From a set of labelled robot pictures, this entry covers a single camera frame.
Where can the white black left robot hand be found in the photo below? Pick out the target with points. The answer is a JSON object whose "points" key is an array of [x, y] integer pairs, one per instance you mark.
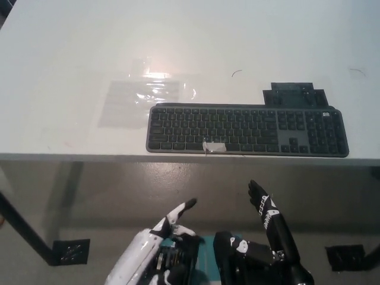
{"points": [[133, 258]]}

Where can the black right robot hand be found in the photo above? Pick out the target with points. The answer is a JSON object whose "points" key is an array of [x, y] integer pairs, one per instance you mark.
{"points": [[264, 207]]}

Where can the black stand behind keyboard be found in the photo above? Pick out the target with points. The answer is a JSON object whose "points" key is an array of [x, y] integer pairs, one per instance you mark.
{"points": [[294, 95]]}

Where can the white tape strip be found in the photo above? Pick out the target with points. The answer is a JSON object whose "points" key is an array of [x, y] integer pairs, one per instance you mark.
{"points": [[215, 147]]}

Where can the black table leg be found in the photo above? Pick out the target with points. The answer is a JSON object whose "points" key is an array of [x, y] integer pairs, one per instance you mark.
{"points": [[373, 249], [26, 231]]}

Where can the clear plastic sheet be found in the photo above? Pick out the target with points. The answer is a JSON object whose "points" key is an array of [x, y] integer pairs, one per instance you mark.
{"points": [[124, 104]]}

